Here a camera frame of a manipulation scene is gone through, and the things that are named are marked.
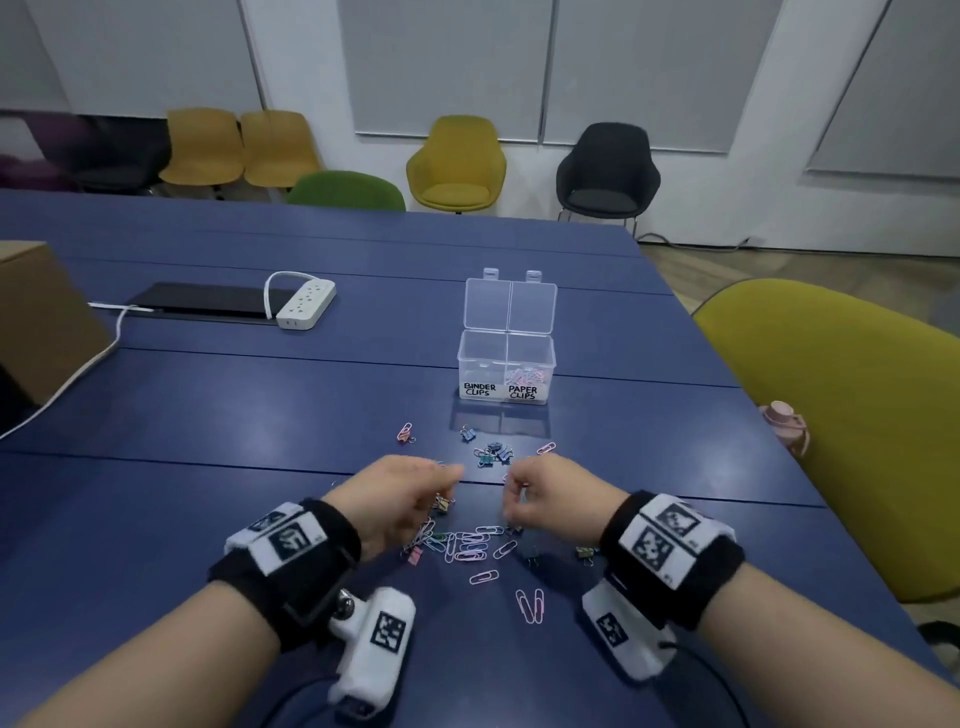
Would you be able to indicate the person's right hand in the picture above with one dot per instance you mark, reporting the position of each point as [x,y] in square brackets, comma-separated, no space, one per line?
[562,499]

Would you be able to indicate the black armchair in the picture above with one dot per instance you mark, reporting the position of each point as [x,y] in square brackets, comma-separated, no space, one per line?
[609,169]

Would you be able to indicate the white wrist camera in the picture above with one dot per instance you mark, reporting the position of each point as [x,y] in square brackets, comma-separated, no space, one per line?
[622,630]
[382,637]

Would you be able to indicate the white power strip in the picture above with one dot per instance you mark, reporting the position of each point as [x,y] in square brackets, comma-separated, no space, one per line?
[306,301]

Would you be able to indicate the scattered small binder clips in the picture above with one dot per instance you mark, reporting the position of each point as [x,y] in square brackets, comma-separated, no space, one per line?
[491,452]

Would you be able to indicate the paper clips inside box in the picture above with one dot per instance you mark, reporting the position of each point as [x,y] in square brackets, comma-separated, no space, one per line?
[525,373]

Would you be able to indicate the pink water bottle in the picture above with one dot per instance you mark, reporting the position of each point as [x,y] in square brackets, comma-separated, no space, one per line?
[784,421]

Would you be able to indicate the person's left forearm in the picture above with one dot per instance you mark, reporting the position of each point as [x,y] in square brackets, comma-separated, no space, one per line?
[127,660]

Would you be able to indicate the green chair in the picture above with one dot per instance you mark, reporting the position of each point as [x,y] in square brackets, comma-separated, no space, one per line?
[346,190]

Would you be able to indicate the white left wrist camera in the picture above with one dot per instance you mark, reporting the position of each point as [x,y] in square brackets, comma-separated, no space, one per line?
[382,637]

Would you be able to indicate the yellow armchair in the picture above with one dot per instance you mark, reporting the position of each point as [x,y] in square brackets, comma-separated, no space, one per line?
[455,161]

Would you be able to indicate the grey roller blind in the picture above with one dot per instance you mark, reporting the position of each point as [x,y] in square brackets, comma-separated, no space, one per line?
[892,86]
[446,67]
[660,71]
[127,52]

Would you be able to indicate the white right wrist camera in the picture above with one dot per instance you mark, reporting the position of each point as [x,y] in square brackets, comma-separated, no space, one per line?
[622,630]

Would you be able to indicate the clear plastic organizer box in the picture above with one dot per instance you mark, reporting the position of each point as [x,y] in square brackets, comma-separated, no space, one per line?
[508,352]

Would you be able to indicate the black chair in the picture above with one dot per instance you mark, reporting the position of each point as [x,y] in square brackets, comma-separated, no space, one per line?
[124,154]

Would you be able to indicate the yellow plastic chair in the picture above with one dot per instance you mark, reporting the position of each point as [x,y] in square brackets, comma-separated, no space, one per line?
[202,146]
[279,148]

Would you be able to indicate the black left wristband with markers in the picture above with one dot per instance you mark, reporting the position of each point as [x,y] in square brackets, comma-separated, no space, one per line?
[300,577]

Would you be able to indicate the person's right fingers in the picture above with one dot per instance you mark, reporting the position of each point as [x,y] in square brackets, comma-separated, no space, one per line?
[519,495]

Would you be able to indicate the black right wristband with markers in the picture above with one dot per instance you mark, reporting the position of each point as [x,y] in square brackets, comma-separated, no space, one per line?
[675,555]

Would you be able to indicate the olive yellow chair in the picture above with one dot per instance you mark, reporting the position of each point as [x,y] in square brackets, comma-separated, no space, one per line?
[847,420]

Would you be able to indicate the brown cardboard box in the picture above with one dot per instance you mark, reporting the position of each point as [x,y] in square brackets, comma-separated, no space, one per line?
[41,322]

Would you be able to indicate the person's left hand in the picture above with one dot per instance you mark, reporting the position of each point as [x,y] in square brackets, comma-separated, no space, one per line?
[382,502]

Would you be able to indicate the yellow binder clip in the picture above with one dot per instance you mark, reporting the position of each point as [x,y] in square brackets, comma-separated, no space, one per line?
[443,505]

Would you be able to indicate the scattered coloured paper clips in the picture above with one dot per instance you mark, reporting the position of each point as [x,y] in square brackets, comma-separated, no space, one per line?
[472,541]

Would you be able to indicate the person's right forearm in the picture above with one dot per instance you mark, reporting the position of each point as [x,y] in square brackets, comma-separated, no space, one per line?
[817,637]

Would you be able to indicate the black wristband with markers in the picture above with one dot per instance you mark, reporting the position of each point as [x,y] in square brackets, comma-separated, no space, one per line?
[675,555]
[300,577]

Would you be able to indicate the dark purple chair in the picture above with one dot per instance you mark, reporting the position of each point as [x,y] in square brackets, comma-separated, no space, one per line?
[37,154]

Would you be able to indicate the person's left fingers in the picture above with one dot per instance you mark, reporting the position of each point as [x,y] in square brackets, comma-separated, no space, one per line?
[442,480]

